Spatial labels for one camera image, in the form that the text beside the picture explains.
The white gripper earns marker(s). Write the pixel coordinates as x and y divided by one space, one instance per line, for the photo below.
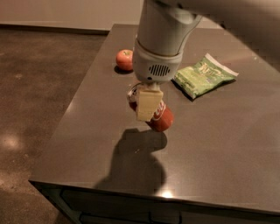
154 67

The red coke can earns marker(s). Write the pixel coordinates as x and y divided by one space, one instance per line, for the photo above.
162 118

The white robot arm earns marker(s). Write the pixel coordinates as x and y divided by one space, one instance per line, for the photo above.
165 26

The red apple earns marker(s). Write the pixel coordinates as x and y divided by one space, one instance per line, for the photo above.
124 59

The green chip bag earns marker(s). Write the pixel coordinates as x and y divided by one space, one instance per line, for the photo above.
204 76

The dark table base frame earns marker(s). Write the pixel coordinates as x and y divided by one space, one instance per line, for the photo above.
89 206

